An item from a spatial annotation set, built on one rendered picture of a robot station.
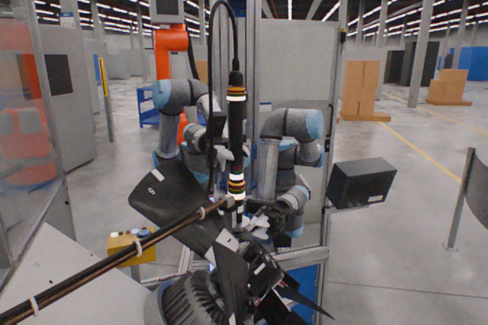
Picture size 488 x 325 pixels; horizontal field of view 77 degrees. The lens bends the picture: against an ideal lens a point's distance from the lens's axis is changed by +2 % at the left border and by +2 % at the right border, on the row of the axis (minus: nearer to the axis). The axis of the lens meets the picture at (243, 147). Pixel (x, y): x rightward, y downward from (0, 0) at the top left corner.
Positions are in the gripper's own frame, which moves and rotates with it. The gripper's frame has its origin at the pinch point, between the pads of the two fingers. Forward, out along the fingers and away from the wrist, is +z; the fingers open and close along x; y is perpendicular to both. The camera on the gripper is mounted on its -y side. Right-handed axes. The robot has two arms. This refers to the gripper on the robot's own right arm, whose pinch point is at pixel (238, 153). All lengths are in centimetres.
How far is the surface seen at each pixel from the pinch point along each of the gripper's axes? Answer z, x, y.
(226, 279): 28.5, 16.9, 9.4
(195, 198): -3.5, 10.4, 11.2
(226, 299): 31.0, 18.0, 10.6
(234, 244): 3.2, 3.1, 22.9
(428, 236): -85, -253, 147
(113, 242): -42, 29, 40
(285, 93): -161, -130, 7
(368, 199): -21, -77, 40
